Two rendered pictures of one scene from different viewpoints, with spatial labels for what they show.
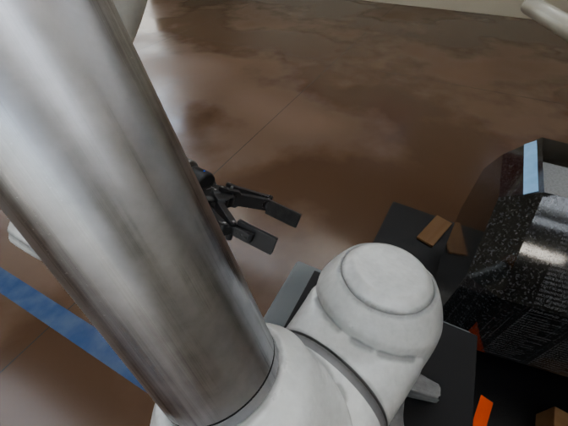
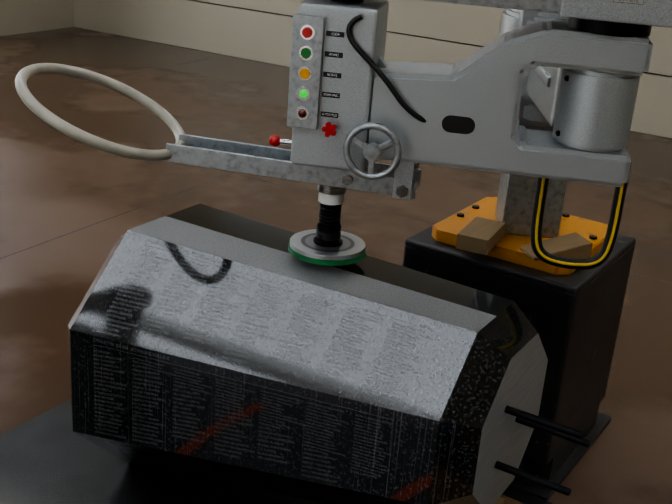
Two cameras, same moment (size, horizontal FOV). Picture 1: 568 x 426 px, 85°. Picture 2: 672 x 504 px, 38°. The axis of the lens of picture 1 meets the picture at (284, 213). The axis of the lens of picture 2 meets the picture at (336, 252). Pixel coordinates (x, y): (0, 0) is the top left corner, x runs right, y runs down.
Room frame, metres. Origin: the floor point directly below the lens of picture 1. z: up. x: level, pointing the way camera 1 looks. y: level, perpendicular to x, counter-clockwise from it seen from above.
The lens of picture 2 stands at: (-1.99, -1.42, 1.85)
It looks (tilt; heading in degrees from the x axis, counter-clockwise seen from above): 21 degrees down; 1
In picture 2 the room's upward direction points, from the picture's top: 5 degrees clockwise
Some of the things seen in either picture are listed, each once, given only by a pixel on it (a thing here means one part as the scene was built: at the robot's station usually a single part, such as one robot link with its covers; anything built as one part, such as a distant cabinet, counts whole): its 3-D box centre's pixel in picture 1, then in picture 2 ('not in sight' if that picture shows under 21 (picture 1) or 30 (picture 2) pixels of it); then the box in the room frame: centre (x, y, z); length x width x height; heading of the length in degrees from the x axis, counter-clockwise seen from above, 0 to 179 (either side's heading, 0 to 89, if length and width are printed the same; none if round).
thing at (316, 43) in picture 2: not in sight; (306, 72); (0.46, -1.26, 1.37); 0.08 x 0.03 x 0.28; 83
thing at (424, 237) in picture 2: not in sight; (508, 336); (1.13, -1.99, 0.37); 0.66 x 0.66 x 0.74; 60
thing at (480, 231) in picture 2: not in sight; (481, 235); (0.94, -1.82, 0.81); 0.20 x 0.10 x 0.05; 158
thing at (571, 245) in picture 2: not in sight; (555, 246); (0.90, -2.05, 0.80); 0.20 x 0.10 x 0.05; 111
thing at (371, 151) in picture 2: not in sight; (374, 148); (0.43, -1.45, 1.20); 0.15 x 0.10 x 0.15; 83
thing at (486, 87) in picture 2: not in sight; (487, 110); (0.50, -1.73, 1.30); 0.74 x 0.23 x 0.49; 83
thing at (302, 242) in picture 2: not in sight; (327, 244); (0.57, -1.35, 0.87); 0.21 x 0.21 x 0.01
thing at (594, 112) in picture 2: not in sight; (594, 105); (0.48, -2.00, 1.34); 0.19 x 0.19 x 0.20
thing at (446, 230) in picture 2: not in sight; (524, 231); (1.13, -1.99, 0.76); 0.49 x 0.49 x 0.05; 60
